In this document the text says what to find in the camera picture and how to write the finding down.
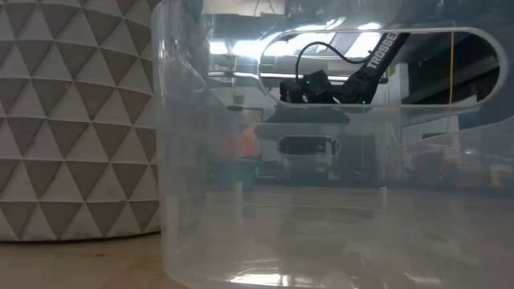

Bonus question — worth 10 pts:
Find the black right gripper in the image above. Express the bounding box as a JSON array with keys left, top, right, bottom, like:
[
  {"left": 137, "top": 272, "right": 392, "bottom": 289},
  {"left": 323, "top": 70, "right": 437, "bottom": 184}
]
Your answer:
[{"left": 256, "top": 70, "right": 351, "bottom": 141}]

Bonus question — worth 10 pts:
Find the orange measuring cup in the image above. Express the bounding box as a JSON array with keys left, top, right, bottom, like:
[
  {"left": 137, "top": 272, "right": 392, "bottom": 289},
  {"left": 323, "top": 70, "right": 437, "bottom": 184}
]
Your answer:
[{"left": 227, "top": 122, "right": 261, "bottom": 161}]

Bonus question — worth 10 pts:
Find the clear plastic basket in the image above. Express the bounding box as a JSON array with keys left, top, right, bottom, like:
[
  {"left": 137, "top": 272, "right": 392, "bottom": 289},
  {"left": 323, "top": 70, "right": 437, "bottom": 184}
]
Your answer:
[{"left": 150, "top": 0, "right": 514, "bottom": 289}]

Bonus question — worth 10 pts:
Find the silver horizontal bar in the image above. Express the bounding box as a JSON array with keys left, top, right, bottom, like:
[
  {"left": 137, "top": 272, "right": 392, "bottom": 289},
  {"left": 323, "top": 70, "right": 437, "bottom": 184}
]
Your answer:
[{"left": 208, "top": 71, "right": 389, "bottom": 83}]

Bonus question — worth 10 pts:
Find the succulent in white patterned pot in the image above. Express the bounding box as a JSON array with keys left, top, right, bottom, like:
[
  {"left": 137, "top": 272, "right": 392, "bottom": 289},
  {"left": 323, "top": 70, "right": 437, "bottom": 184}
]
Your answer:
[{"left": 0, "top": 0, "right": 162, "bottom": 242}]

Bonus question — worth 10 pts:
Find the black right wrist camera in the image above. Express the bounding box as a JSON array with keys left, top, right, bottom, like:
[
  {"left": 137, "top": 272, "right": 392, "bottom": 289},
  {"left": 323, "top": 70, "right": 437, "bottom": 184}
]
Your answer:
[{"left": 279, "top": 79, "right": 303, "bottom": 104}]

